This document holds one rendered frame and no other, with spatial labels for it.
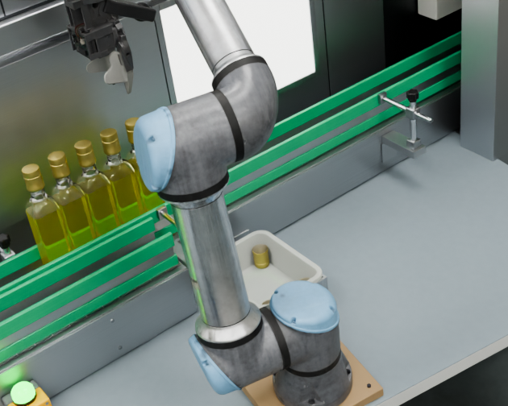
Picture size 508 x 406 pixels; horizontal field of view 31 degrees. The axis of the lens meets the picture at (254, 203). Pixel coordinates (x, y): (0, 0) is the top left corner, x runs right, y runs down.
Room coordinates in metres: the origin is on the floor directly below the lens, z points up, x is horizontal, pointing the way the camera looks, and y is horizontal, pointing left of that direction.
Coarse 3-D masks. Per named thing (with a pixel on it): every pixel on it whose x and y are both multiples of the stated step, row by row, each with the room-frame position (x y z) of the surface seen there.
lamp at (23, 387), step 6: (18, 384) 1.26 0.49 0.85; (24, 384) 1.26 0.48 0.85; (30, 384) 1.26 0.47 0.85; (12, 390) 1.25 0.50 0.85; (18, 390) 1.24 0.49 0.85; (24, 390) 1.24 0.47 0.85; (30, 390) 1.24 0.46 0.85; (12, 396) 1.24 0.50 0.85; (18, 396) 1.23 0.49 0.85; (24, 396) 1.23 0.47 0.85; (30, 396) 1.24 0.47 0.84; (18, 402) 1.23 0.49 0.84; (24, 402) 1.23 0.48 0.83; (30, 402) 1.23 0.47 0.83
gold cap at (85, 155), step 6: (78, 144) 1.58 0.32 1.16; (84, 144) 1.58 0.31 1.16; (90, 144) 1.58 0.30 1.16; (78, 150) 1.57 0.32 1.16; (84, 150) 1.56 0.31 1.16; (90, 150) 1.57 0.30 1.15; (78, 156) 1.57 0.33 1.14; (84, 156) 1.56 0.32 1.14; (90, 156) 1.57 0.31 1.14; (78, 162) 1.58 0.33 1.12; (84, 162) 1.56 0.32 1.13; (90, 162) 1.57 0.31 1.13
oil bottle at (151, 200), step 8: (128, 152) 1.64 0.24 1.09; (128, 160) 1.63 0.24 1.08; (136, 160) 1.61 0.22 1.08; (136, 168) 1.61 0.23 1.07; (136, 176) 1.61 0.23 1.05; (144, 184) 1.61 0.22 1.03; (144, 192) 1.61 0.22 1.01; (152, 192) 1.62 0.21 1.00; (144, 200) 1.61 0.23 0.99; (152, 200) 1.61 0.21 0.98; (160, 200) 1.62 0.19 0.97; (144, 208) 1.61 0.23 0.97; (152, 208) 1.61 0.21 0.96
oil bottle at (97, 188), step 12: (84, 180) 1.56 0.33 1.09; (96, 180) 1.56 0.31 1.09; (108, 180) 1.57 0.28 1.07; (96, 192) 1.55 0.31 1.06; (108, 192) 1.56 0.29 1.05; (96, 204) 1.55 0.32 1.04; (108, 204) 1.56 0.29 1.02; (96, 216) 1.54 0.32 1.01; (108, 216) 1.56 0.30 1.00; (96, 228) 1.55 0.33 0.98; (108, 228) 1.55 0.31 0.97
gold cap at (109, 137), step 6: (102, 132) 1.61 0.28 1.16; (108, 132) 1.61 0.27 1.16; (114, 132) 1.61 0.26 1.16; (102, 138) 1.60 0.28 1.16; (108, 138) 1.59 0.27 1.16; (114, 138) 1.60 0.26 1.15; (102, 144) 1.60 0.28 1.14; (108, 144) 1.59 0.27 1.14; (114, 144) 1.60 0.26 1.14; (108, 150) 1.60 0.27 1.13; (114, 150) 1.60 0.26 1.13; (120, 150) 1.61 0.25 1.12
